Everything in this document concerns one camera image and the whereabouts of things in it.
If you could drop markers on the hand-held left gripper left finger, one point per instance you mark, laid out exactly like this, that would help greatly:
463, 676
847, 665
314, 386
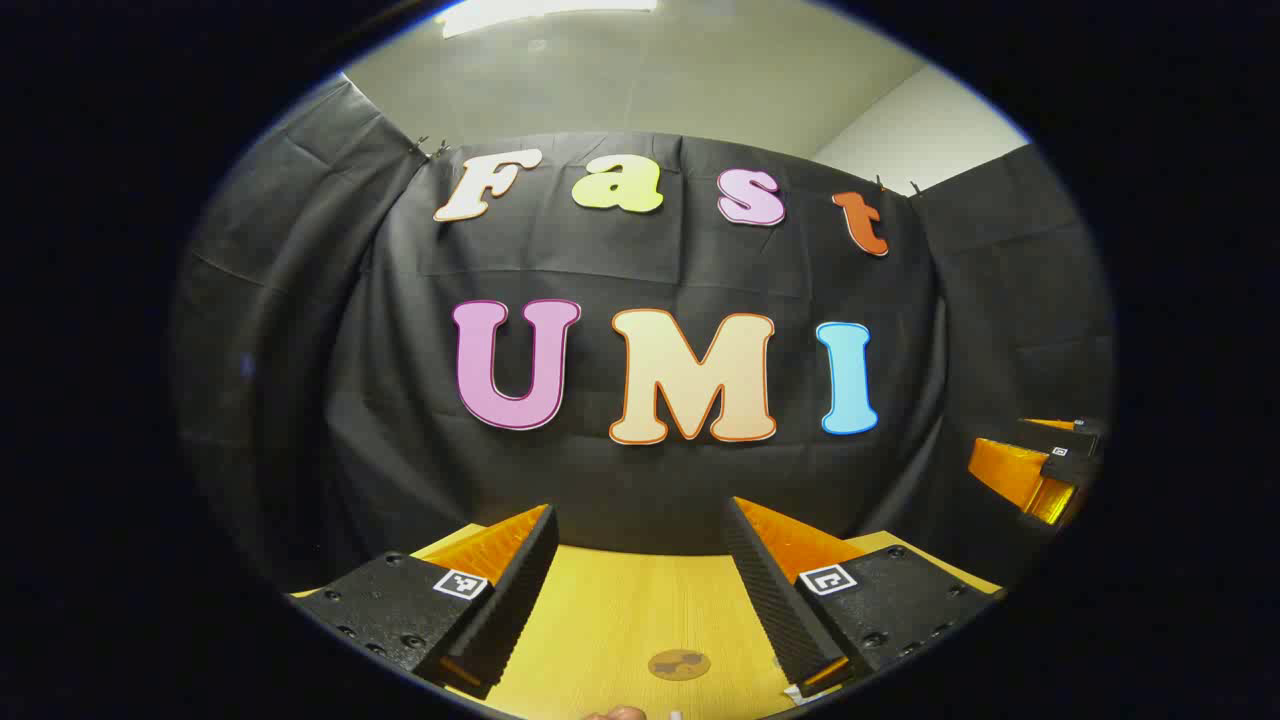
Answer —
505, 610

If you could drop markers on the ceiling light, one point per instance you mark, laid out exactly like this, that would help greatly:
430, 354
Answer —
550, 12

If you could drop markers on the round brown coaster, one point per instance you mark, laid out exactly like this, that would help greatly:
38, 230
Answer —
679, 665

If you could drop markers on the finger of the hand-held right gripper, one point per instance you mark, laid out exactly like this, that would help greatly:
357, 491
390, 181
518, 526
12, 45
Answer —
1088, 427
1070, 468

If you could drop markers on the wooden desktop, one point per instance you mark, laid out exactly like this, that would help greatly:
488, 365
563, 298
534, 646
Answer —
620, 620

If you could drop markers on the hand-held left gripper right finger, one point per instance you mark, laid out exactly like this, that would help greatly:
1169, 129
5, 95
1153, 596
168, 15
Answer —
775, 600

